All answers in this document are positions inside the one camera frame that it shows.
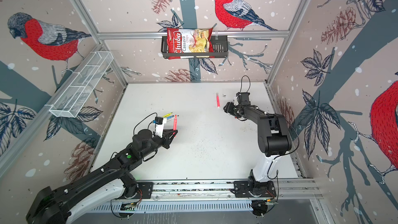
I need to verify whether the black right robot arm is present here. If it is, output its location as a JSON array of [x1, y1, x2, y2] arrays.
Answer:
[[223, 92, 292, 198]]

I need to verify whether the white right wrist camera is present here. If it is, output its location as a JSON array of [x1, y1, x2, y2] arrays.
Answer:
[[236, 92, 251, 106]]

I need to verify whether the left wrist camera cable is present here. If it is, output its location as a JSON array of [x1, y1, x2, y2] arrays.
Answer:
[[133, 112, 158, 136]]

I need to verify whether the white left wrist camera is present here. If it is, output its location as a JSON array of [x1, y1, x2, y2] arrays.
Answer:
[[154, 117, 167, 138]]

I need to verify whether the white mesh wall tray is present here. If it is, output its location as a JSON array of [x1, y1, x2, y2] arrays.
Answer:
[[49, 51, 114, 118]]

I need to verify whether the black wire wall basket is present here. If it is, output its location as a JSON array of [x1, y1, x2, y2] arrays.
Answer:
[[161, 34, 229, 60]]

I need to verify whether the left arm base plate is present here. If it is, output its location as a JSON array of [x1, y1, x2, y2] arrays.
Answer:
[[122, 181, 154, 200]]

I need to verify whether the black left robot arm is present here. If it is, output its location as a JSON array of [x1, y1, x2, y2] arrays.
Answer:
[[26, 129, 178, 224]]

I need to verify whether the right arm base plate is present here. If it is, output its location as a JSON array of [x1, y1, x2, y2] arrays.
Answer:
[[230, 180, 277, 198]]

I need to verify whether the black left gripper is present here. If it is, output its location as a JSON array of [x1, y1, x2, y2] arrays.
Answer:
[[140, 128, 178, 159]]

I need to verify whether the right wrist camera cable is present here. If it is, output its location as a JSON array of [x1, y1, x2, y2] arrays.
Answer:
[[240, 75, 251, 93]]

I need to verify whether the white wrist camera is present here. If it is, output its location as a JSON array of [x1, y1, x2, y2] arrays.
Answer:
[[154, 117, 167, 138], [236, 92, 251, 106]]

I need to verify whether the aluminium front rail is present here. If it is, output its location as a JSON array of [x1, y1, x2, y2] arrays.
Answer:
[[83, 178, 324, 203]]

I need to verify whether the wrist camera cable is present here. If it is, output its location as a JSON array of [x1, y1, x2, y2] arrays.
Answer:
[[133, 112, 158, 136], [240, 75, 251, 93]]

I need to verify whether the red cassava chips bag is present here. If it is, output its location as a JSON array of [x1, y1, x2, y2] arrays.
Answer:
[[164, 28, 214, 60]]

